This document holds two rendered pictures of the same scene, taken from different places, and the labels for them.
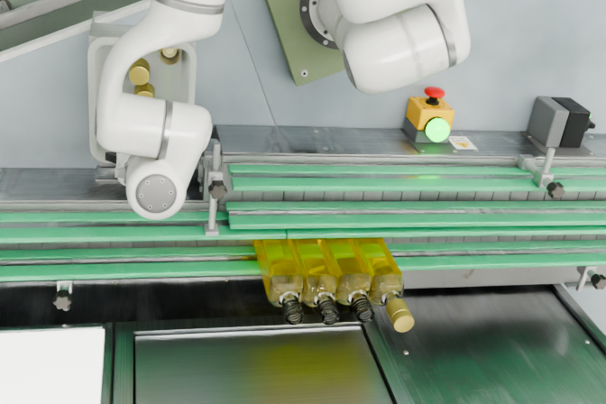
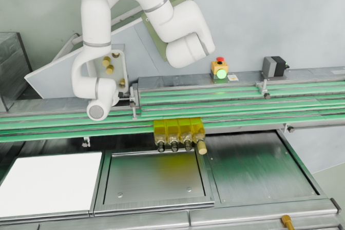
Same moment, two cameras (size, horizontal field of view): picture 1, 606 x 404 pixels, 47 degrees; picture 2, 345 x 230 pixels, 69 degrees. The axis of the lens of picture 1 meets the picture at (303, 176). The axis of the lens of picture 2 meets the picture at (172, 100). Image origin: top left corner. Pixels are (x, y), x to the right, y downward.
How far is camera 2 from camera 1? 25 cm
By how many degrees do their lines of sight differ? 11
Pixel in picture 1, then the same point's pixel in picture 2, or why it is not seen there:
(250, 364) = (150, 165)
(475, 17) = (234, 28)
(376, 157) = (196, 86)
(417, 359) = (215, 161)
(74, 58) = not seen: hidden behind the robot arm
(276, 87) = (159, 61)
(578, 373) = (280, 166)
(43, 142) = not seen: hidden behind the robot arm
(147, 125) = (89, 88)
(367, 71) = (173, 60)
